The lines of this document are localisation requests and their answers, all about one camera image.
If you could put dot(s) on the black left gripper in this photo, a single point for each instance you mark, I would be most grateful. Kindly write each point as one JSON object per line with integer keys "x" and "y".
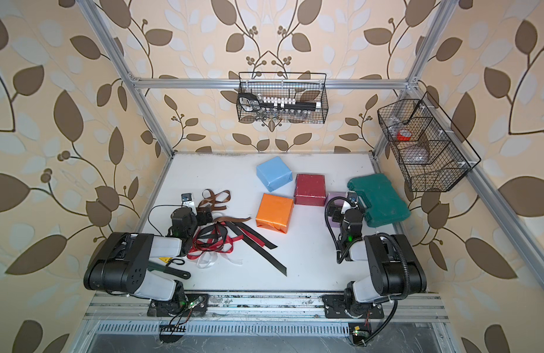
{"x": 200, "y": 220}

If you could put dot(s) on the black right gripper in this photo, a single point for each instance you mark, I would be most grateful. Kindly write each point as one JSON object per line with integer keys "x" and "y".
{"x": 361, "y": 212}

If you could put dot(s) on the brown satin ribbon bow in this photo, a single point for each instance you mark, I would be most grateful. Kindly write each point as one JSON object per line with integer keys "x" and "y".
{"x": 217, "y": 202}

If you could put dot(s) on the black lettered ribbon bow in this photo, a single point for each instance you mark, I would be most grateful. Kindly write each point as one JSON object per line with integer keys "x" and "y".
{"x": 264, "y": 253}

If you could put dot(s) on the red satin ribbon bow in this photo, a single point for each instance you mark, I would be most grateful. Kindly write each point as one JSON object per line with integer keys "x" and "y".
{"x": 220, "y": 238}

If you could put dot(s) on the purple gift box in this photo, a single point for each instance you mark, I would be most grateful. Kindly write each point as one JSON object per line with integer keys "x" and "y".
{"x": 334, "y": 210}

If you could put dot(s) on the white satin ribbon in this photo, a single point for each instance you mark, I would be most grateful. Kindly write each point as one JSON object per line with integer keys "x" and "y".
{"x": 210, "y": 259}

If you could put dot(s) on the dark red gift box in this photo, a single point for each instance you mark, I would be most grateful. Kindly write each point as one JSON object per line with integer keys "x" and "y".
{"x": 310, "y": 190}

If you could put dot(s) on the orange gift box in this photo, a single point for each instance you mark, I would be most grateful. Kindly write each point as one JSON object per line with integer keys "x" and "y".
{"x": 275, "y": 213}

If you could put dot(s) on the blue gift box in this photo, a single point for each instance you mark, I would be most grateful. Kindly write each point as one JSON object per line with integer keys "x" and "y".
{"x": 274, "y": 174}

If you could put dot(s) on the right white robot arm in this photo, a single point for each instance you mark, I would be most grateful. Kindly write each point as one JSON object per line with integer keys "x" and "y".
{"x": 393, "y": 270}

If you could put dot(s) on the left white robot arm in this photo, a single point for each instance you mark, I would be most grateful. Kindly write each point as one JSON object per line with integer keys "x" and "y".
{"x": 130, "y": 263}

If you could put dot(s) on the green plastic tool case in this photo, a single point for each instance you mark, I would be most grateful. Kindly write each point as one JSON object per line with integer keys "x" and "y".
{"x": 382, "y": 203}

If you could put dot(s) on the red item in basket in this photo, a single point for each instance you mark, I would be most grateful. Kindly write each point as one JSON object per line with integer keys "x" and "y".
{"x": 403, "y": 135}

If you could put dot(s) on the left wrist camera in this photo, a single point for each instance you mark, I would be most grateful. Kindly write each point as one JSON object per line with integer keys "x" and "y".
{"x": 188, "y": 202}

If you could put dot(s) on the black wire side basket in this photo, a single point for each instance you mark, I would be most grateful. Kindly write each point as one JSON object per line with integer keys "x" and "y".
{"x": 439, "y": 155}

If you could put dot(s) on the black handled scissors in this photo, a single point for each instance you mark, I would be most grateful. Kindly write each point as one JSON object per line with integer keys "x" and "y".
{"x": 249, "y": 103}

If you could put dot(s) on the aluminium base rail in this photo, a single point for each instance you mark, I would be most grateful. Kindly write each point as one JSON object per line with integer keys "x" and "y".
{"x": 252, "y": 313}

